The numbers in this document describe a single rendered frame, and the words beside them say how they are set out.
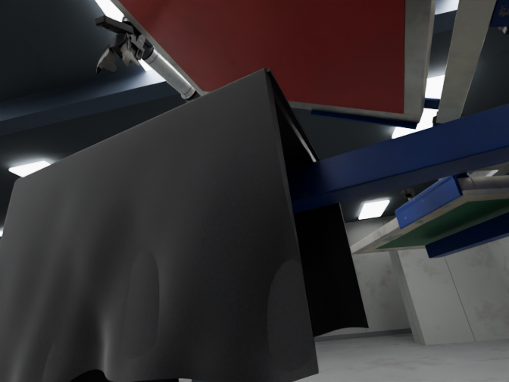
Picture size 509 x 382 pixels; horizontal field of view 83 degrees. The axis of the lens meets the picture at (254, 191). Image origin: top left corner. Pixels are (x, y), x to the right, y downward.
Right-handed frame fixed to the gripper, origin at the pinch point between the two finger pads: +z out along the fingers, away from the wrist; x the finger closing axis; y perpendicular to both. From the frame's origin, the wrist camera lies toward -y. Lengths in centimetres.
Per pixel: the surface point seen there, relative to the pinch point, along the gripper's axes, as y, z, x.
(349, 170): -3, 39, -80
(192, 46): 2.9, -3.5, -31.8
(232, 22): -5, 2, -51
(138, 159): -22, 45, -57
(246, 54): 5.9, 1.2, -49.2
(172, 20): -6.3, -3.4, -32.2
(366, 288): 862, 28, 2
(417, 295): 605, 35, -114
